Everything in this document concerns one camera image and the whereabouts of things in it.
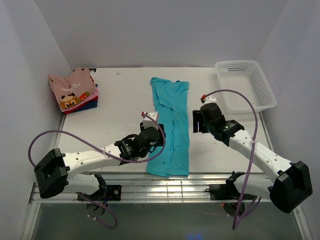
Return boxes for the aluminium rail frame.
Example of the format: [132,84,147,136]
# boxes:
[23,109,313,240]

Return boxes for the white plastic basket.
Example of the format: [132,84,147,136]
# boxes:
[215,60,277,113]

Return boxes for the beige folded t-shirt with print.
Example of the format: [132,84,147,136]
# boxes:
[48,67,96,112]

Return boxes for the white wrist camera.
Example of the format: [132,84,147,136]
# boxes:
[141,111,159,130]
[200,94,217,104]

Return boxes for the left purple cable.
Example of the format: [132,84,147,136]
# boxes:
[27,112,167,230]

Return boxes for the pink folded t-shirt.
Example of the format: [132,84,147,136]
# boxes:
[77,86,99,104]

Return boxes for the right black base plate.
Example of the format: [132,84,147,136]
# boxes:
[205,184,241,200]

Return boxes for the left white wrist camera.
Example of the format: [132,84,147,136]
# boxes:
[141,111,159,130]

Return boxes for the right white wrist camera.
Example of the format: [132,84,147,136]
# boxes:
[200,94,217,104]

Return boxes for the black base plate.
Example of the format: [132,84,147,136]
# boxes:
[205,184,241,200]
[76,185,122,201]

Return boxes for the blue folded t-shirt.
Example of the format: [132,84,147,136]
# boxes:
[68,84,99,113]

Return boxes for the red folded t-shirt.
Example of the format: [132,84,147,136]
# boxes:
[63,84,99,115]

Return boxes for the teal t-shirt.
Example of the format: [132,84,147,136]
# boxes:
[146,77,190,177]

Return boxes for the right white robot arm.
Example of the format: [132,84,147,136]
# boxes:
[192,102,313,213]

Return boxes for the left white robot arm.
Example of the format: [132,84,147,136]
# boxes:
[33,123,166,200]

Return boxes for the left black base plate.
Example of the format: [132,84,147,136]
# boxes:
[76,185,122,201]

